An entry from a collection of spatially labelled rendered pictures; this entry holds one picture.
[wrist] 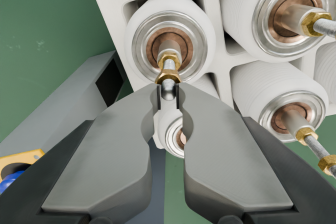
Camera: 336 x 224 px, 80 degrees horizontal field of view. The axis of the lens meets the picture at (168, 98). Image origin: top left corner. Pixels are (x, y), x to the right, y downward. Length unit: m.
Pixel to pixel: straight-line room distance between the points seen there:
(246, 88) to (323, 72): 0.11
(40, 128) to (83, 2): 0.29
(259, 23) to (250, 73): 0.10
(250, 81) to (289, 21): 0.10
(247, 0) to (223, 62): 0.11
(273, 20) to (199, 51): 0.07
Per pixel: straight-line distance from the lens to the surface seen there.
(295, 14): 0.21
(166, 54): 0.17
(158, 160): 0.47
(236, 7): 0.23
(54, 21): 0.52
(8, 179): 0.25
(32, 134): 0.26
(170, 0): 0.20
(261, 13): 0.22
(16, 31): 0.57
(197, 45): 0.21
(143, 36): 0.20
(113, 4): 0.28
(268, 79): 0.27
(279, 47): 0.23
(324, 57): 0.36
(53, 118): 0.28
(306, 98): 0.27
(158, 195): 0.42
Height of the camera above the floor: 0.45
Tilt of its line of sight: 60 degrees down
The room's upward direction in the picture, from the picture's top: 179 degrees counter-clockwise
